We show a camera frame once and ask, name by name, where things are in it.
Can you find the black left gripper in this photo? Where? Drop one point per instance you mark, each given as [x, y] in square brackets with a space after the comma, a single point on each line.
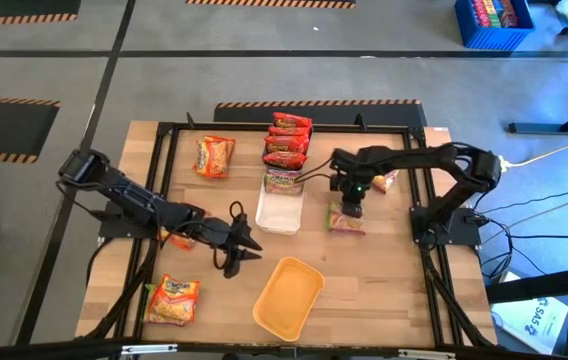
[214, 231]

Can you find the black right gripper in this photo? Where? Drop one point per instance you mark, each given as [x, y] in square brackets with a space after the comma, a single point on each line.
[354, 162]

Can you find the lime chili shrimp noodle pack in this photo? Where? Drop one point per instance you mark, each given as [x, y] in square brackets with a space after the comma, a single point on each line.
[386, 182]
[344, 226]
[282, 181]
[148, 305]

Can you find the white plastic bin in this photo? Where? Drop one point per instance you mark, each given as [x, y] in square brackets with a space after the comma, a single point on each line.
[279, 215]

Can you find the yellow plastic bin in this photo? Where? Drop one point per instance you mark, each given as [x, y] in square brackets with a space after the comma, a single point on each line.
[289, 300]

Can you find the red spicy noodle pack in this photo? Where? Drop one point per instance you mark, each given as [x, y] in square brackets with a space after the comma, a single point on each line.
[289, 131]
[286, 144]
[284, 160]
[291, 120]

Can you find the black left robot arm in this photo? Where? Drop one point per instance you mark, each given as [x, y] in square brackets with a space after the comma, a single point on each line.
[134, 200]

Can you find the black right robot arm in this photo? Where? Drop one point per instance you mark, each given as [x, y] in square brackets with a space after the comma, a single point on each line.
[414, 155]

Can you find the black hazard striped floor mat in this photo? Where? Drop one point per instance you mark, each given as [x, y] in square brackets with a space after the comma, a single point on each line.
[364, 115]
[14, 10]
[264, 3]
[4, 130]

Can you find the black beam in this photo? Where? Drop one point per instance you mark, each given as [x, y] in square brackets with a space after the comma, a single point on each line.
[539, 287]

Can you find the black desk leg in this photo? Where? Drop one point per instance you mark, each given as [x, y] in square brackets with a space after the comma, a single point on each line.
[539, 128]

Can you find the blue plastic crate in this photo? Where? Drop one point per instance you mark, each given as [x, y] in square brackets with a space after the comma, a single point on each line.
[464, 35]

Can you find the white printed box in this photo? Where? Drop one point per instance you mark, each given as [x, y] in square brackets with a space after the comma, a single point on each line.
[534, 320]

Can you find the black rig bar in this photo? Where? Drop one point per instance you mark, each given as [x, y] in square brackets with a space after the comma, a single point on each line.
[39, 350]

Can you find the colourful boxes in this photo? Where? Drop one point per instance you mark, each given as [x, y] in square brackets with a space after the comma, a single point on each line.
[494, 15]

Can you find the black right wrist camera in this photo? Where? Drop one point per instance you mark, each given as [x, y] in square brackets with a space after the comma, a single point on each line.
[356, 192]

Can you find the black aluminium table frame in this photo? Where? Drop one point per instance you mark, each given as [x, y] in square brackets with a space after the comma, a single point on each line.
[389, 129]

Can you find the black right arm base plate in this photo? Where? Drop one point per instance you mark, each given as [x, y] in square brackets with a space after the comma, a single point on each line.
[464, 235]

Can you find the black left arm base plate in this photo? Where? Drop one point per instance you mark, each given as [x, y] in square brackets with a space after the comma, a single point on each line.
[109, 227]

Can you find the silver metal bracket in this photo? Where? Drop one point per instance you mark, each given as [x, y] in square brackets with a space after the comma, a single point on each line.
[149, 349]
[426, 354]

